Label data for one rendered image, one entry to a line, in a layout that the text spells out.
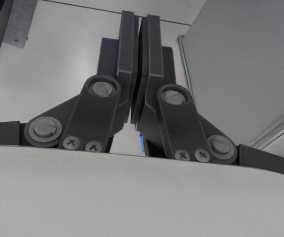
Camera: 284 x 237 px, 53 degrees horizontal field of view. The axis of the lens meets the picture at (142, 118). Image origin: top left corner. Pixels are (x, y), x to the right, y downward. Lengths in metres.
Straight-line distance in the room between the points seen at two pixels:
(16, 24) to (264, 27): 0.89
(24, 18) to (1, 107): 1.86
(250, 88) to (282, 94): 0.16
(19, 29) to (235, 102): 0.85
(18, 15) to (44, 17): 1.14
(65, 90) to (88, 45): 0.47
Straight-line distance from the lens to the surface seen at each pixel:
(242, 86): 1.22
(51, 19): 1.84
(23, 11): 0.70
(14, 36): 0.75
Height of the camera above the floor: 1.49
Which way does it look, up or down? 37 degrees down
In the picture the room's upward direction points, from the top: 176 degrees clockwise
